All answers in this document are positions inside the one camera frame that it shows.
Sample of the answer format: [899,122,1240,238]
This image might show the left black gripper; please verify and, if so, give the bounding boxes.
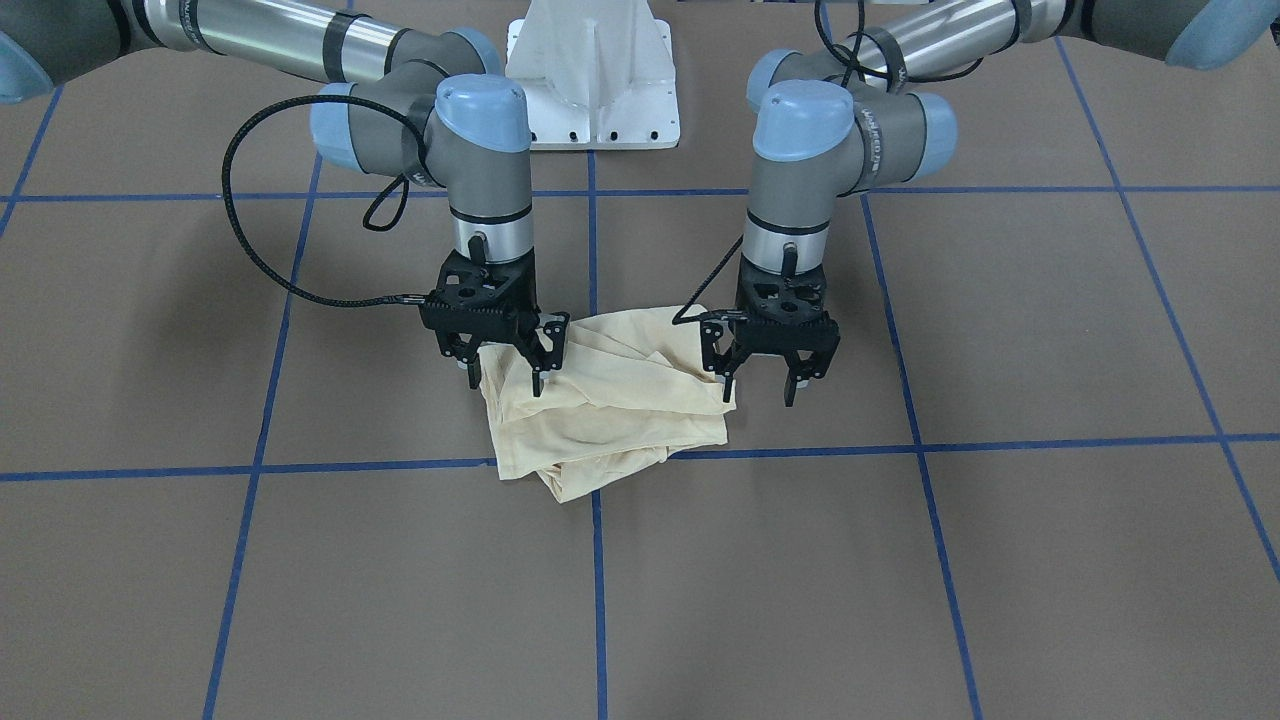
[700,259,840,407]

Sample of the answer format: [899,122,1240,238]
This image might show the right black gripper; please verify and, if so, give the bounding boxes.
[419,251,570,398]

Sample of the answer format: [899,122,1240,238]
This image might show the beige long-sleeve printed shirt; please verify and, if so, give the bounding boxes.
[479,307,735,503]

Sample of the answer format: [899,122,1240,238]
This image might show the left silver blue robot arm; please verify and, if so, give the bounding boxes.
[694,1,1277,404]

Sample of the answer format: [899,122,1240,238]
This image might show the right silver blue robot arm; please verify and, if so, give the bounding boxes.
[1,1,570,395]

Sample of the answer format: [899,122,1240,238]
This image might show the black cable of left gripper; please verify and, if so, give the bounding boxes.
[672,234,746,327]

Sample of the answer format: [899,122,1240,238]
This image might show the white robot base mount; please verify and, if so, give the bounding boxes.
[506,1,681,151]

